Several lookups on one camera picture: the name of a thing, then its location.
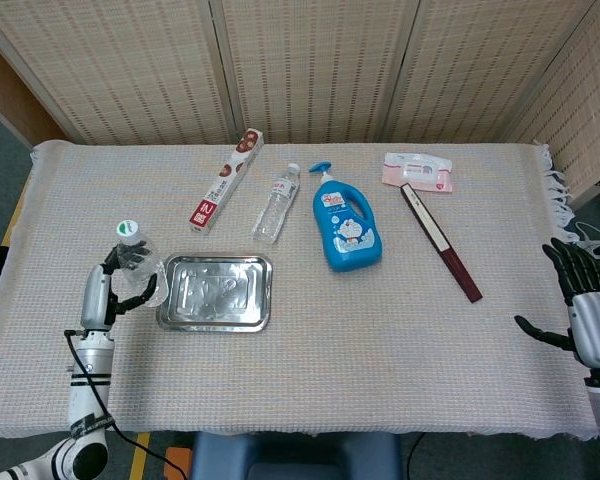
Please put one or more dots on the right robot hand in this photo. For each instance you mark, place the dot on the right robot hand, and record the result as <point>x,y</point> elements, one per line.
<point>595,325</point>

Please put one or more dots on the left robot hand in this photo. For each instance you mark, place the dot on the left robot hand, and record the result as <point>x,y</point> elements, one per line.
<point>95,300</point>

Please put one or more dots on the clear water bottle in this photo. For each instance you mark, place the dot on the clear water bottle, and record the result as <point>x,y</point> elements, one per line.
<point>139,276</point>
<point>277,210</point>

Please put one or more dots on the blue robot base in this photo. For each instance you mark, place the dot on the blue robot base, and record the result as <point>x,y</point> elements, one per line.
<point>295,457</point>

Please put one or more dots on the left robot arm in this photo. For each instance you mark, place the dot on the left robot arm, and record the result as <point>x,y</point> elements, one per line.
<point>87,380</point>

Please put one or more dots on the stainless steel tray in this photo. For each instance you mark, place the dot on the stainless steel tray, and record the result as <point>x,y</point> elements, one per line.
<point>215,295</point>

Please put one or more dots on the blue pump soap bottle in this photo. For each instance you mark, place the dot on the blue pump soap bottle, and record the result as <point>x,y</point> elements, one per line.
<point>345,235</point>

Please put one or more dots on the red white cling film box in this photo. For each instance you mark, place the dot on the red white cling film box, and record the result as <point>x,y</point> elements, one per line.
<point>225,185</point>

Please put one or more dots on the dark brown folded fan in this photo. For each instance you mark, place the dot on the dark brown folded fan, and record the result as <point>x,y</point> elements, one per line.
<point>440,240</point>

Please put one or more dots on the pink wet wipes pack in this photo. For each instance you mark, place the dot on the pink wet wipes pack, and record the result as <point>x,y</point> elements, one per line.
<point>420,172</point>

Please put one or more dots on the beige woven tablecloth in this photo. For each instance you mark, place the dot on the beige woven tablecloth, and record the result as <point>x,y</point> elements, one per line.
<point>330,375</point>

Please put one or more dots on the bamboo folding screen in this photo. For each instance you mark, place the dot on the bamboo folding screen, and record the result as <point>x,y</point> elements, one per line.
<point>305,65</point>

